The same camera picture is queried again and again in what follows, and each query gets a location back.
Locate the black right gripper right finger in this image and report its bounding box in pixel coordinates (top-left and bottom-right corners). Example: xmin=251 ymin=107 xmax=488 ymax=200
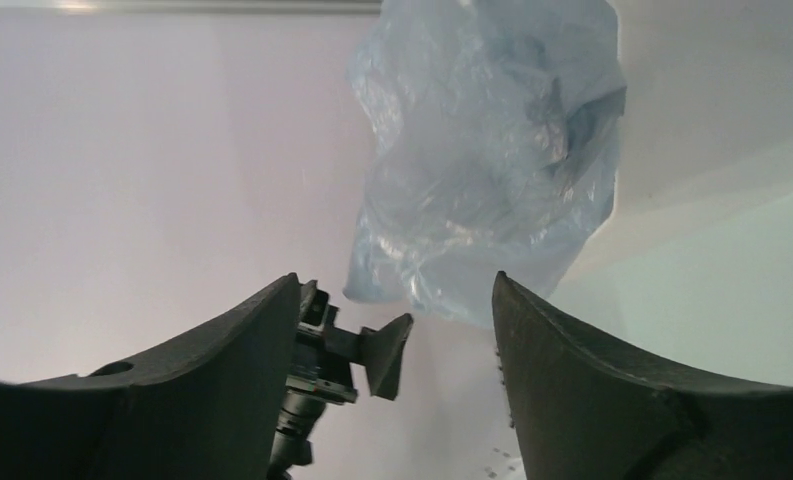
xmin=492 ymin=273 xmax=793 ymax=479

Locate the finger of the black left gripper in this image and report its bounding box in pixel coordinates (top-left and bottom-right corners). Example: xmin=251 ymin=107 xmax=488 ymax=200
xmin=359 ymin=314 xmax=414 ymax=401

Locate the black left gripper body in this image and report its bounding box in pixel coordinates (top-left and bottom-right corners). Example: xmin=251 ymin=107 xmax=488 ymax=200
xmin=285 ymin=280 xmax=362 ymax=405

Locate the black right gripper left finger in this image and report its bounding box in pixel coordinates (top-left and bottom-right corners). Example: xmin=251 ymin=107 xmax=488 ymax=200
xmin=0 ymin=274 xmax=301 ymax=479

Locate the light blue plastic trash bag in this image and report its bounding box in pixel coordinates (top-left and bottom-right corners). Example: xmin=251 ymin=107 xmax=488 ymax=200
xmin=344 ymin=1 xmax=627 ymax=327

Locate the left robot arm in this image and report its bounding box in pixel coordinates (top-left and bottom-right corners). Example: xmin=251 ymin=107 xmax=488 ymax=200
xmin=266 ymin=280 xmax=414 ymax=479

